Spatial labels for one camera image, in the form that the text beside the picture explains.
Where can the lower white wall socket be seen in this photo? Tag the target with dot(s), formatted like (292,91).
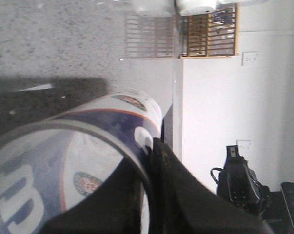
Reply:
(244,147)

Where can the black own left gripper finger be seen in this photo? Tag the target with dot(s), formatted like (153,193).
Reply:
(178,204)

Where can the white wall socket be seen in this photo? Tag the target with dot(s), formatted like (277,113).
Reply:
(249,59)
(244,147)

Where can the wooden slatted crate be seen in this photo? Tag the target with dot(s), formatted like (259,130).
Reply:
(212,34)

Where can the clear plastic tennis ball can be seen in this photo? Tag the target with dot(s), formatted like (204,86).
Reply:
(84,171)

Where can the upper white wall socket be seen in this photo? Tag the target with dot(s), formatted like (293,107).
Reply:
(249,59)

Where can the black robot gripper in background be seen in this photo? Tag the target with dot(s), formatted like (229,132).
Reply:
(238,184)

